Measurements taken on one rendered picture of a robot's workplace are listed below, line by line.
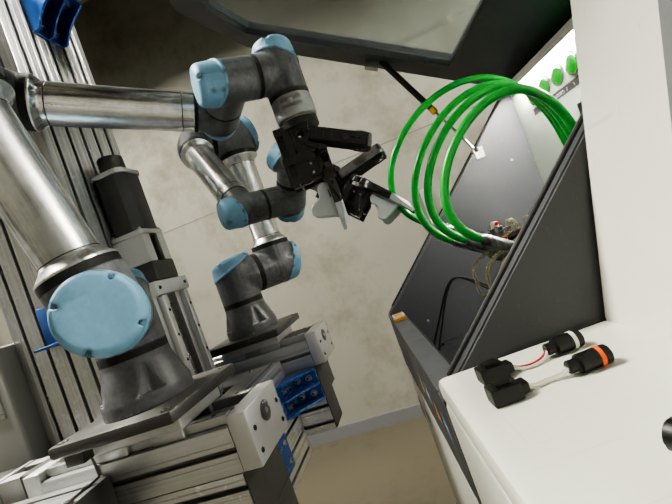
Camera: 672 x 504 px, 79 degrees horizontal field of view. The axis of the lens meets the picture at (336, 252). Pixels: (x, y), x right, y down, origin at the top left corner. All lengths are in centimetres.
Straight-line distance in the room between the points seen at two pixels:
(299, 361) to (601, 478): 92
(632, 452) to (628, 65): 37
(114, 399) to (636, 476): 68
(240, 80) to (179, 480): 65
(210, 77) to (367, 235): 202
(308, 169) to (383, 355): 214
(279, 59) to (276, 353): 75
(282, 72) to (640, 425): 68
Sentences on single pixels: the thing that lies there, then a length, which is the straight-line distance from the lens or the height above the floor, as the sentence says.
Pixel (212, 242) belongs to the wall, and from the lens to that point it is 294.
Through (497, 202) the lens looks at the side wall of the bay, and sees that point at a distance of 126.
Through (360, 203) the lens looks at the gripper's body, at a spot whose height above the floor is 125.
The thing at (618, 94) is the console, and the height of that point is 123.
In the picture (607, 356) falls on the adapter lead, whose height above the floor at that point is 99.
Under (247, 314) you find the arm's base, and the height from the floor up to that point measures 110.
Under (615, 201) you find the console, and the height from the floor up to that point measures 112.
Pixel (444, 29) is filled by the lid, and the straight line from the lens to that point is 116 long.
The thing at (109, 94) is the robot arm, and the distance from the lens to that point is 87.
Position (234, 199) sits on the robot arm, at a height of 137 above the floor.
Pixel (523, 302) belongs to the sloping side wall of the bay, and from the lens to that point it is 56.
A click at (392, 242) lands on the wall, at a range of 263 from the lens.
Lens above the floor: 117
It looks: level
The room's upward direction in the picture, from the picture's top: 20 degrees counter-clockwise
